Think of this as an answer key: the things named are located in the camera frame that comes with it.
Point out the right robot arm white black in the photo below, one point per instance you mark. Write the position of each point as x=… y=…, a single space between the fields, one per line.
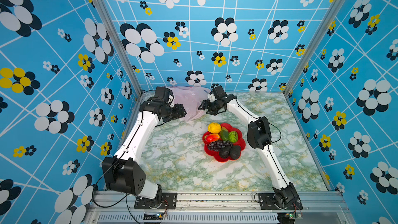
x=259 y=137

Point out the left green circuit board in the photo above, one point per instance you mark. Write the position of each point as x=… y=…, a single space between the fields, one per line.
x=157 y=216

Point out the right green circuit board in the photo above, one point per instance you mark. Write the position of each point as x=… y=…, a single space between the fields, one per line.
x=286 y=218

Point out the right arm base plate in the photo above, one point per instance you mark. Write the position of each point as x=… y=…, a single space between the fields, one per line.
x=269 y=201

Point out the pink printed plastic bag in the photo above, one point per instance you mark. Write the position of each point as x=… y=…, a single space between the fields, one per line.
x=191 y=98

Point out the red yellow mango fruit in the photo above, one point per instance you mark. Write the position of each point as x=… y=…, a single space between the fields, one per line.
x=211 y=138

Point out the red flower-shaped plate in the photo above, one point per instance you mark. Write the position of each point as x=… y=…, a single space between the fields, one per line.
x=214 y=154

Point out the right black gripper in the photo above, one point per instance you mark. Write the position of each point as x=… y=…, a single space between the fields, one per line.
x=207 y=102

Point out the right aluminium corner post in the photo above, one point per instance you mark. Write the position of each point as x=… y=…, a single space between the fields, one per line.
x=314 y=43

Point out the dark avocado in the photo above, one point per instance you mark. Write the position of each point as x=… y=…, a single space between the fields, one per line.
x=235 y=152
x=224 y=153

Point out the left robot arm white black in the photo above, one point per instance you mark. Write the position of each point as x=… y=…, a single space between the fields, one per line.
x=122 y=172

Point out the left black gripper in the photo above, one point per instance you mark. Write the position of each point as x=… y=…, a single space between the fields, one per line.
x=180 y=112

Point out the dark avocado right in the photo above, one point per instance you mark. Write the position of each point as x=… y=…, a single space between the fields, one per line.
x=235 y=152

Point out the aluminium corner post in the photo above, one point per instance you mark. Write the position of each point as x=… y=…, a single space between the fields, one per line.
x=111 y=29
x=314 y=43

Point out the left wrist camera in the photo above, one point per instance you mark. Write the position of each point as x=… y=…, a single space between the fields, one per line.
x=163 y=95

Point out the green orange papaya fruit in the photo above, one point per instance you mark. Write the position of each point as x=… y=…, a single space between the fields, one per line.
x=224 y=134

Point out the dark purple grape bunch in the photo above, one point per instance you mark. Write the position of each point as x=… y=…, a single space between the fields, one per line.
x=218 y=145

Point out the left aluminium corner post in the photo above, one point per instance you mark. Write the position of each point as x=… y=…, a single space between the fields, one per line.
x=111 y=29

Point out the green round fruit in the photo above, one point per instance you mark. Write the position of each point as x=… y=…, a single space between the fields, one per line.
x=233 y=137

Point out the aluminium front rail frame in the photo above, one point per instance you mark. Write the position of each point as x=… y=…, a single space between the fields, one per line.
x=219 y=207

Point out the yellow lemon fruit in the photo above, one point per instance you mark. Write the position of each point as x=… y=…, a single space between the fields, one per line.
x=214 y=128

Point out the dark avocado left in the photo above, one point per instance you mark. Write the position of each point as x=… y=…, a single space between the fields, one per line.
x=224 y=153

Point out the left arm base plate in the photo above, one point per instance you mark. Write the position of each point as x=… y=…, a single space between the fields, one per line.
x=166 y=200

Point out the green circuit board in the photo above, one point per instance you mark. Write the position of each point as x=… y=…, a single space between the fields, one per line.
x=286 y=218
x=157 y=216

